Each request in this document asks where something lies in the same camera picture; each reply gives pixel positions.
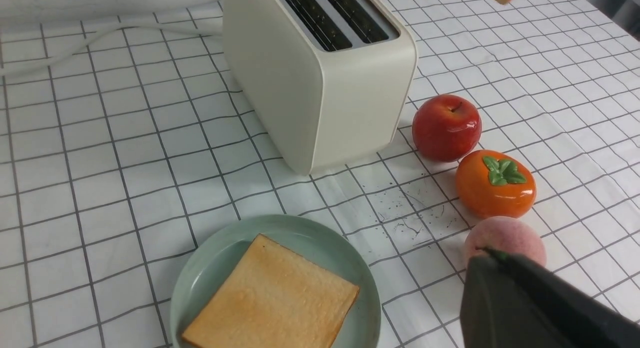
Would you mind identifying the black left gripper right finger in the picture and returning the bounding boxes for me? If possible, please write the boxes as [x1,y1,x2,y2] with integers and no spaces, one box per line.
[483,247,640,348]

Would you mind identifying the red apple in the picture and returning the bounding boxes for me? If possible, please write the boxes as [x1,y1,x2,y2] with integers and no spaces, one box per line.
[412,93,483,162]

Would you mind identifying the orange persimmon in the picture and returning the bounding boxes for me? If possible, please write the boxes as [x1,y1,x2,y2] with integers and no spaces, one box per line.
[455,149,538,219]

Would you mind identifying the white grid tablecloth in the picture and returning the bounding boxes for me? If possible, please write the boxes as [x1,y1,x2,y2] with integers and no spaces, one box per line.
[0,0,640,348]

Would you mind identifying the white toaster power cord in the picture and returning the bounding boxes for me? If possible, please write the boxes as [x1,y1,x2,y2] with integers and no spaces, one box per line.
[0,19,224,79]

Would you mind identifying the pink peach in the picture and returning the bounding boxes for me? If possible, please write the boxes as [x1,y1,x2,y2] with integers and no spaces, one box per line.
[463,216,547,267]

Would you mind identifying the cream white toaster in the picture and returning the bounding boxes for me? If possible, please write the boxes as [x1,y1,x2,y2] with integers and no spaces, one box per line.
[222,0,419,175]

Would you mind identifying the light green round plate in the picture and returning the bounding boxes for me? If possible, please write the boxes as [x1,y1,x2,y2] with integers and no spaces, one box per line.
[169,215,382,348]

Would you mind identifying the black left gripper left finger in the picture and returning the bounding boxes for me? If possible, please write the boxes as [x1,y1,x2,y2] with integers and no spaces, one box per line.
[460,247,575,348]

